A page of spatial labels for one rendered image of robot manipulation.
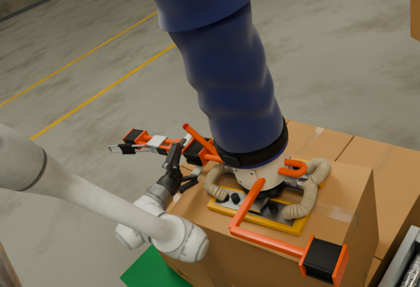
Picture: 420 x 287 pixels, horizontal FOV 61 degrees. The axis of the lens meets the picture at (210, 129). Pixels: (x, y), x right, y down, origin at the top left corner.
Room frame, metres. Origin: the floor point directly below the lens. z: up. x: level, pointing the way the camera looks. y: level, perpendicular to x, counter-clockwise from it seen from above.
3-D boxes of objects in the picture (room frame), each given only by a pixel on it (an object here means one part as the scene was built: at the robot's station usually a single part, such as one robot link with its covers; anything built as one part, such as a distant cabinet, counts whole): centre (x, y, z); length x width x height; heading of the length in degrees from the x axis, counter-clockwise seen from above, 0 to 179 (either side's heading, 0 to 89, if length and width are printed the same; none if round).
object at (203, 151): (1.04, 0.07, 1.08); 0.10 x 0.08 x 0.06; 134
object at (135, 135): (1.30, 0.30, 1.08); 0.08 x 0.07 x 0.05; 44
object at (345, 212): (0.86, -0.09, 0.74); 0.60 x 0.40 x 0.40; 42
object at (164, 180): (0.94, 0.19, 1.08); 0.09 x 0.07 x 0.08; 134
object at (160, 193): (0.89, 0.24, 1.08); 0.09 x 0.06 x 0.09; 44
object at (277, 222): (0.79, -0.04, 0.97); 0.34 x 0.10 x 0.05; 44
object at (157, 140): (1.20, 0.21, 1.07); 0.07 x 0.07 x 0.04; 44
